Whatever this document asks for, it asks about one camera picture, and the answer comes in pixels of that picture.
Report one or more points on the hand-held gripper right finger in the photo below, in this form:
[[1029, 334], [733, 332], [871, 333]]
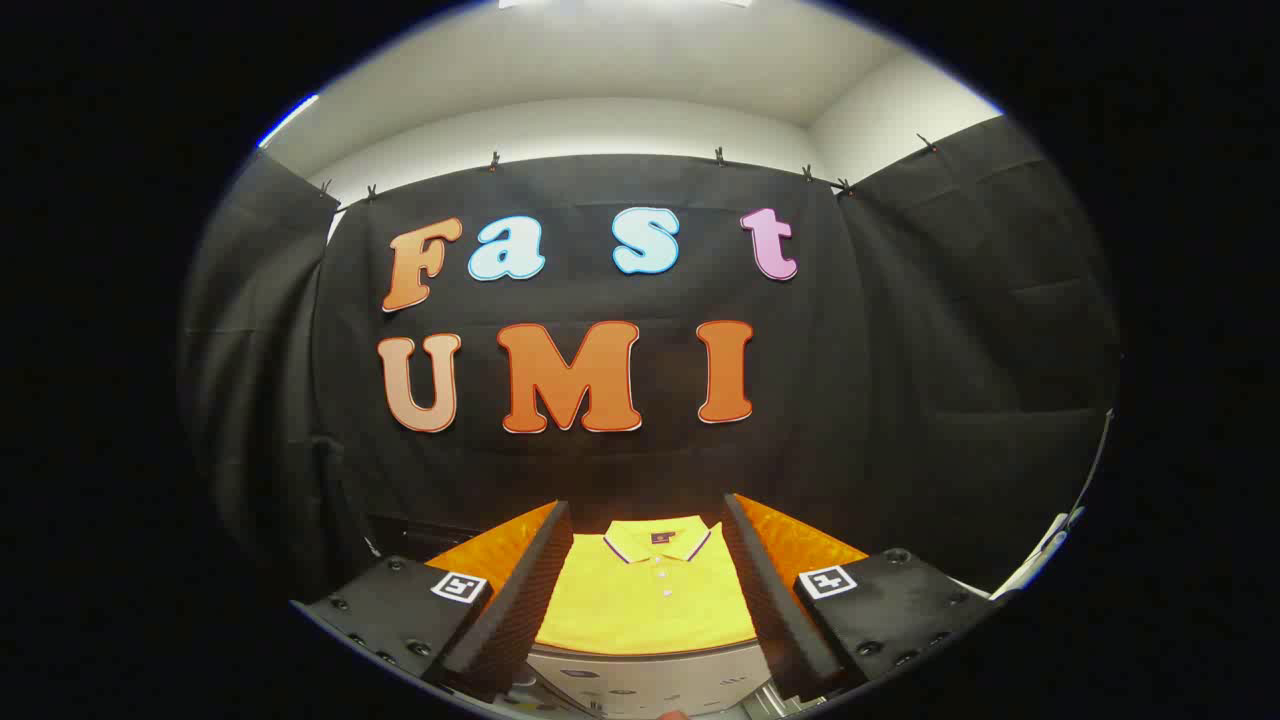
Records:
[[775, 610]]

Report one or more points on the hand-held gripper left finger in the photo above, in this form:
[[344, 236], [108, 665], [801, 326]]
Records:
[[520, 610]]

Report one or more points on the white frame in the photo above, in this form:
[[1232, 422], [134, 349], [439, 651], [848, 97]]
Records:
[[1035, 565]]

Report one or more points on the yellow polo shirt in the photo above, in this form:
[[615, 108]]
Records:
[[650, 610]]

